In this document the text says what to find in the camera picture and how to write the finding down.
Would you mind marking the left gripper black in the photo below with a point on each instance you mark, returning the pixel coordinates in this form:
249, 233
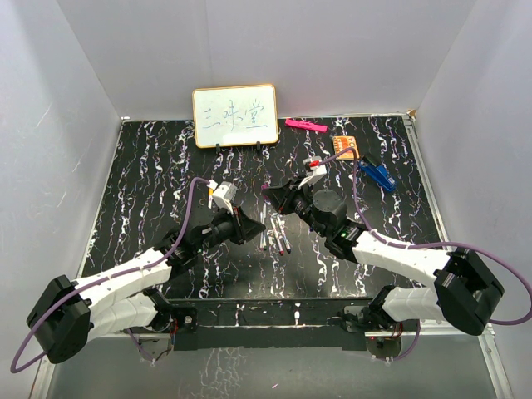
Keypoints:
244, 229

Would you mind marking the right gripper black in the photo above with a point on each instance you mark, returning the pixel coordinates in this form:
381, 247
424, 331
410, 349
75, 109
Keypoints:
278, 194

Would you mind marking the white pen magenta end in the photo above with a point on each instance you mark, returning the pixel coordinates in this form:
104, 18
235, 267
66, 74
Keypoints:
263, 236

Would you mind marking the white pen red end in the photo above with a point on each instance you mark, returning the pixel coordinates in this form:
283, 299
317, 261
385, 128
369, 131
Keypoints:
277, 235

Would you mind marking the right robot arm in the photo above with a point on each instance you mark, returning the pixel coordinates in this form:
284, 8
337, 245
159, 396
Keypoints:
455, 286

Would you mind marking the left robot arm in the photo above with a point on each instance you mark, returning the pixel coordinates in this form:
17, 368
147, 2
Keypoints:
70, 313

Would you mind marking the white pen blue end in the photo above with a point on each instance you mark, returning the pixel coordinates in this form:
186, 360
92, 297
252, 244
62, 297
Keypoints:
285, 237

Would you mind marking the small spiral notebook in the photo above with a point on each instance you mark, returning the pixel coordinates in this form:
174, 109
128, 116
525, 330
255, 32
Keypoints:
345, 146

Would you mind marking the black base bar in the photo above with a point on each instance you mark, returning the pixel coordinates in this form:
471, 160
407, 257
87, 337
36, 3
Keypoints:
279, 323

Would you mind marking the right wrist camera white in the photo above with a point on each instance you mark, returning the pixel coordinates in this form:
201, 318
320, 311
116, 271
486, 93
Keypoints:
314, 171

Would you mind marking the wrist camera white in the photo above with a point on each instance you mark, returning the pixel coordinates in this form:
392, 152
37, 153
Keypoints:
314, 171
223, 196

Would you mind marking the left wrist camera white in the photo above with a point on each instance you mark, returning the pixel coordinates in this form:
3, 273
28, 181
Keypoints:
223, 196

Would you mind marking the whiteboard with yellow frame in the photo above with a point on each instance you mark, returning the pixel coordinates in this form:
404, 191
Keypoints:
235, 115

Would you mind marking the aluminium frame rail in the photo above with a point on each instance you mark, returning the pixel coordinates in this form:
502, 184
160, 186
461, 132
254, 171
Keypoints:
457, 330

